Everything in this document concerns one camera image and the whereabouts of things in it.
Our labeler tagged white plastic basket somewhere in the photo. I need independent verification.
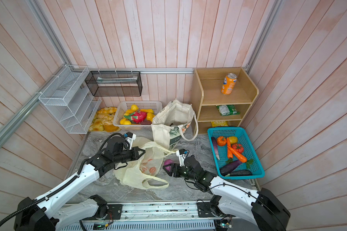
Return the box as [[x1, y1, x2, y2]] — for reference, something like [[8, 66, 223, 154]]
[[113, 101, 163, 131]]

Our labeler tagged purple eggplant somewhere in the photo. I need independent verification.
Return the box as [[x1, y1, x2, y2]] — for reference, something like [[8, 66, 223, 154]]
[[220, 160, 242, 176]]

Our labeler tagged long thin eggplant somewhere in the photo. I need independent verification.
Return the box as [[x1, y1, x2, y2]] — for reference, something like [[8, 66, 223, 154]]
[[211, 137, 220, 160]]

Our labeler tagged carrot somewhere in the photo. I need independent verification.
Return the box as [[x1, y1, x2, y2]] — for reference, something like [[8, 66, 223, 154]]
[[227, 138, 247, 163]]

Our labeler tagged dark cucumber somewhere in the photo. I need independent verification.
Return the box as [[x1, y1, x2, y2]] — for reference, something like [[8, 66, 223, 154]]
[[229, 170, 253, 177]]

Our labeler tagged red tomato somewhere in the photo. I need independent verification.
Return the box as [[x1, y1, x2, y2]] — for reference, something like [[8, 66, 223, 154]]
[[231, 143, 244, 154]]

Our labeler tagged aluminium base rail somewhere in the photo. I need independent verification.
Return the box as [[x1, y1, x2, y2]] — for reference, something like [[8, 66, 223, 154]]
[[37, 199, 280, 231]]

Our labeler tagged purple onion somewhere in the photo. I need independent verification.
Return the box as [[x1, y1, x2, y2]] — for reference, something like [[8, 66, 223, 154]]
[[163, 159, 174, 172]]

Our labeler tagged yellow plastic bag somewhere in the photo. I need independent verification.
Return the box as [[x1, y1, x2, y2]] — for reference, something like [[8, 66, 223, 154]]
[[114, 137, 174, 190]]

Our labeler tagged canvas tote bag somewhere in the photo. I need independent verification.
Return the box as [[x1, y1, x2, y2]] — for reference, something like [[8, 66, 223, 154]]
[[151, 99, 198, 150]]

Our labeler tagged dragon fruit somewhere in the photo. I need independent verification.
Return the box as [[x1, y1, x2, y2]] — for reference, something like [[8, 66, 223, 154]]
[[123, 111, 147, 124]]

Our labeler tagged green snack packet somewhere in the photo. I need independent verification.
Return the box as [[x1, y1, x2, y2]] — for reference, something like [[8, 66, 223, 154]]
[[216, 105, 240, 116]]

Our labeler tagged white wire rack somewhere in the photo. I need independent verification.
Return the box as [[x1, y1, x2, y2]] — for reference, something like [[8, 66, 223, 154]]
[[39, 65, 101, 134]]

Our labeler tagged wooden shelf unit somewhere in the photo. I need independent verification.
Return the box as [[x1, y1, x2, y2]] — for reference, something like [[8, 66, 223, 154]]
[[190, 67, 259, 134]]

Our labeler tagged black mesh basket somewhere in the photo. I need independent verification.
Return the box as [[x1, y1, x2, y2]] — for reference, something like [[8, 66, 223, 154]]
[[85, 70, 143, 97]]

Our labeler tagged teal plastic basket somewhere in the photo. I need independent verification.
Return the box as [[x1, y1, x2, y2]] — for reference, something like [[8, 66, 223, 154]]
[[207, 127, 265, 180]]

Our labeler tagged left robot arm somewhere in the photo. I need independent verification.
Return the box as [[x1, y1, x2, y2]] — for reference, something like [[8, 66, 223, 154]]
[[0, 133, 146, 231]]

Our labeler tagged orange soda can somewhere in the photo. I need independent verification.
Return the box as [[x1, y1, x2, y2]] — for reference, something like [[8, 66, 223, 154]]
[[221, 73, 238, 95]]

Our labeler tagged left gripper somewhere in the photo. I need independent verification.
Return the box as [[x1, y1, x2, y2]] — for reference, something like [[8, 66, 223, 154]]
[[114, 146, 146, 164]]

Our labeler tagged yellow snack packet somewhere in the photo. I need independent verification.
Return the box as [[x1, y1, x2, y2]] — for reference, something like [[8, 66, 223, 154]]
[[211, 121, 228, 128]]

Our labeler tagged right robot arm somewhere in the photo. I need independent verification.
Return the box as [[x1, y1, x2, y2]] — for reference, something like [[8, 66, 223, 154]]
[[163, 156, 291, 231]]

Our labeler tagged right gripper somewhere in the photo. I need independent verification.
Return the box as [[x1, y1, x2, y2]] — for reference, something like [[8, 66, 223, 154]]
[[163, 162, 197, 181]]

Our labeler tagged orange pumpkin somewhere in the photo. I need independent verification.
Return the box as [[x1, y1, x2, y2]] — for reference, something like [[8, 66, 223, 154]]
[[216, 136, 227, 146]]

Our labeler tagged yellow bell pepper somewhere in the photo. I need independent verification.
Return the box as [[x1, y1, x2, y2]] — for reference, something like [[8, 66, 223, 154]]
[[228, 136, 238, 145]]

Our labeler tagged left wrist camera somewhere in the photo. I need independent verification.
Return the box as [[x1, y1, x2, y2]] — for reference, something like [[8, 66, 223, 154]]
[[124, 132, 136, 150]]

